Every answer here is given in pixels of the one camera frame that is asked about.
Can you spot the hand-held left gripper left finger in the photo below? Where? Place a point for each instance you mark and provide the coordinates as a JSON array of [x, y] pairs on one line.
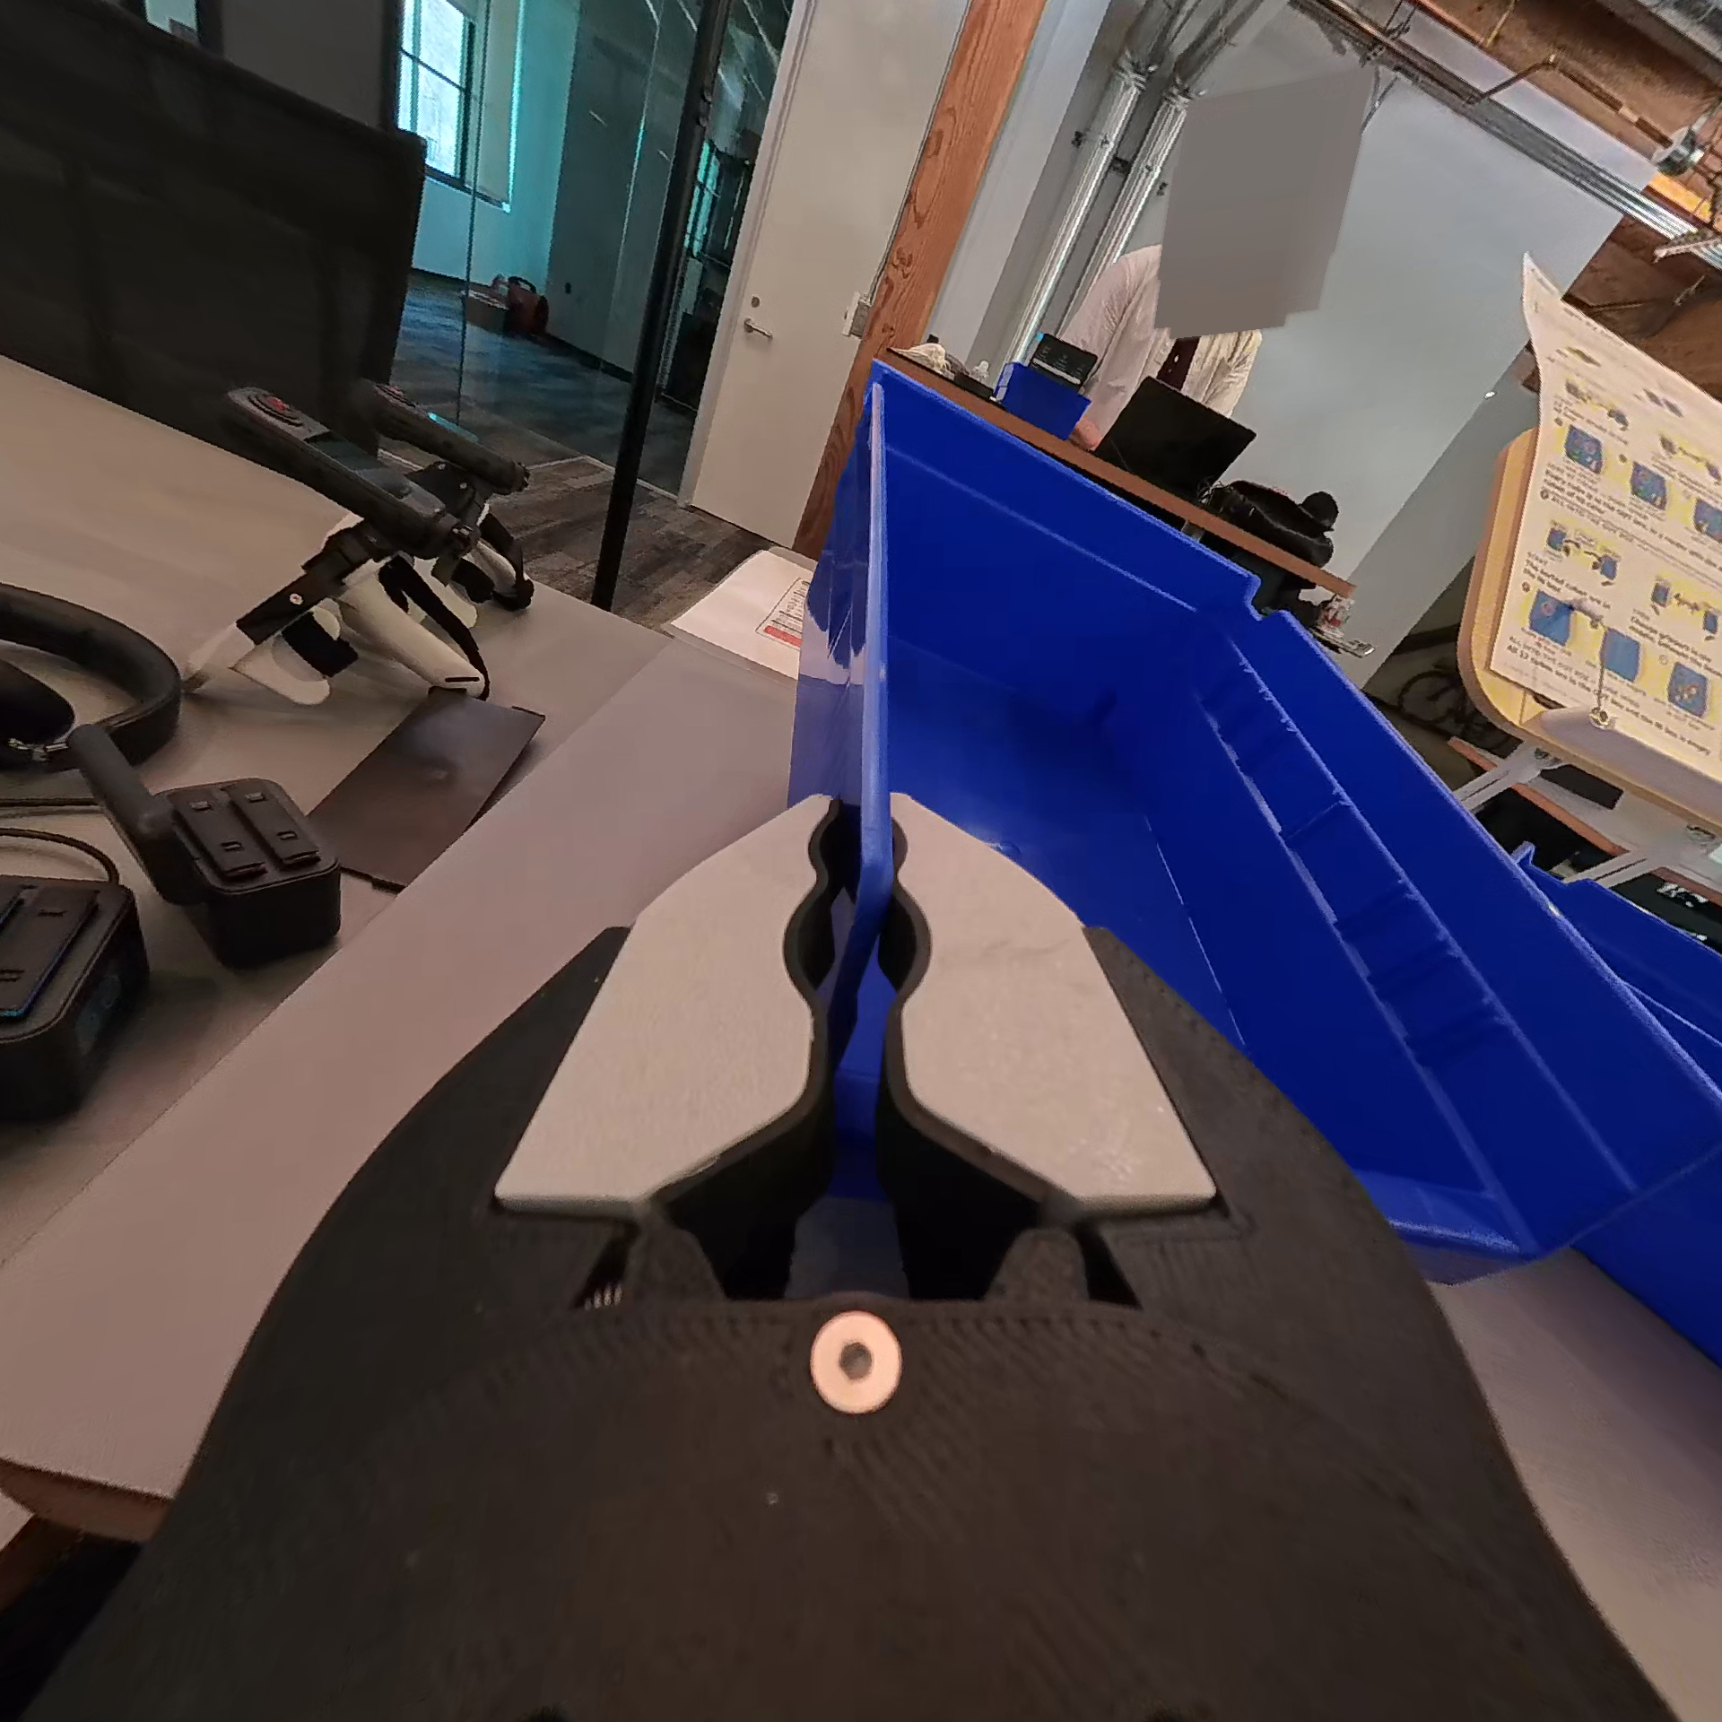
[[672, 1051]]

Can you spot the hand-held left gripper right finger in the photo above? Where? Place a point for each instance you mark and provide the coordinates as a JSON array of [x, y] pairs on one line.
[[1050, 1060]]

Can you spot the blue plastic bin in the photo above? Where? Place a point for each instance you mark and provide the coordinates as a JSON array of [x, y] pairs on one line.
[[1079, 754], [1657, 930]]

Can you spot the black rubber sheet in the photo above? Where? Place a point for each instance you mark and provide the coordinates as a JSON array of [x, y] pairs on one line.
[[429, 781]]

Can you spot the white paper sheet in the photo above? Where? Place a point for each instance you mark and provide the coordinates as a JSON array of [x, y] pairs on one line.
[[738, 619]]

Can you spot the black bag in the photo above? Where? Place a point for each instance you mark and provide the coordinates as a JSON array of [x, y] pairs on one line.
[[1269, 541]]

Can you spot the black charging dock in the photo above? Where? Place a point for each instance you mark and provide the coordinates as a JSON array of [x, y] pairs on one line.
[[65, 999]]

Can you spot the black laptop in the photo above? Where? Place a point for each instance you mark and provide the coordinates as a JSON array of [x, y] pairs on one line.
[[1177, 439]]

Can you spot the spare hand-held gripper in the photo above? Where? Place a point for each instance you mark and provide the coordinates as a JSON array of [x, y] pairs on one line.
[[444, 451], [333, 472]]

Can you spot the small blue bin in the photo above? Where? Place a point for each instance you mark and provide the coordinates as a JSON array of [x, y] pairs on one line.
[[1041, 401]]

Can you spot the instruction sheet on wooden stand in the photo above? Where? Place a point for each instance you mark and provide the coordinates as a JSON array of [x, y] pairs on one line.
[[1497, 578]]

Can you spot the black headset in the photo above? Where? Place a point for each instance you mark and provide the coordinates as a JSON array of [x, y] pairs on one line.
[[133, 660]]

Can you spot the small black display device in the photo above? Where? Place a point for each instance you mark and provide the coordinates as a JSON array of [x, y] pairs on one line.
[[1063, 353]]

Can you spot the black pole stand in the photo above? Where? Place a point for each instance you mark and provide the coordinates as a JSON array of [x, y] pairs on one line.
[[655, 335]]

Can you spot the red bag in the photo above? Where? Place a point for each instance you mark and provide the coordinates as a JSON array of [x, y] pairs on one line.
[[521, 308]]

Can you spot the white door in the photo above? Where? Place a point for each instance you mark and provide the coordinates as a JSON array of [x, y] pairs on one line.
[[767, 272]]

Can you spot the printed instruction sheet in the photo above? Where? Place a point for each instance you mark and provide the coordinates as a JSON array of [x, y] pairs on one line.
[[1643, 541]]

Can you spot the wooden pillar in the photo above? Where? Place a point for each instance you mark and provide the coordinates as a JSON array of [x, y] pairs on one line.
[[935, 201]]

